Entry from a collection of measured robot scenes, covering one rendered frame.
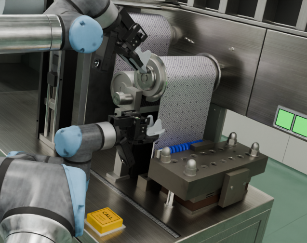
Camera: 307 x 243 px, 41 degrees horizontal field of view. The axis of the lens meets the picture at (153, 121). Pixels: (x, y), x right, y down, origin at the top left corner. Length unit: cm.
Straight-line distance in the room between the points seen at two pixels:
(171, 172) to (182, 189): 6
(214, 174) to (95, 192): 36
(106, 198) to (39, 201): 60
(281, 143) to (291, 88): 279
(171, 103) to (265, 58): 34
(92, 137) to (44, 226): 45
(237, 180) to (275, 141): 286
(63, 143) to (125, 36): 33
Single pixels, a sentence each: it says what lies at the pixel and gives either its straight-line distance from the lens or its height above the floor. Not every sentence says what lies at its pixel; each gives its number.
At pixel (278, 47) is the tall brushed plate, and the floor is 139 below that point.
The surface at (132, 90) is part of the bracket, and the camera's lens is 126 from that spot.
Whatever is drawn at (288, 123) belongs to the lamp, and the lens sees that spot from 134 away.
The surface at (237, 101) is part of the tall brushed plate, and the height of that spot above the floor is 118.
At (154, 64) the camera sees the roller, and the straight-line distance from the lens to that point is 122.
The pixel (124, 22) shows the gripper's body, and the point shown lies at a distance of 112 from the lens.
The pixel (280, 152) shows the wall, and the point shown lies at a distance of 413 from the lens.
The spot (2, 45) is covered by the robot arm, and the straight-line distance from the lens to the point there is 84.
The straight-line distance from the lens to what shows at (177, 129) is 132.
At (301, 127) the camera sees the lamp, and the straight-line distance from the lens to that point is 132.
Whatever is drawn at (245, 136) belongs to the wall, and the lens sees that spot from 432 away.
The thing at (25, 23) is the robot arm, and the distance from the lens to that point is 85.
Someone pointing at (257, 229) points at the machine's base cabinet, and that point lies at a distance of 148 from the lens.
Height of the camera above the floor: 154
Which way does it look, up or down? 19 degrees down
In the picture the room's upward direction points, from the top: 9 degrees clockwise
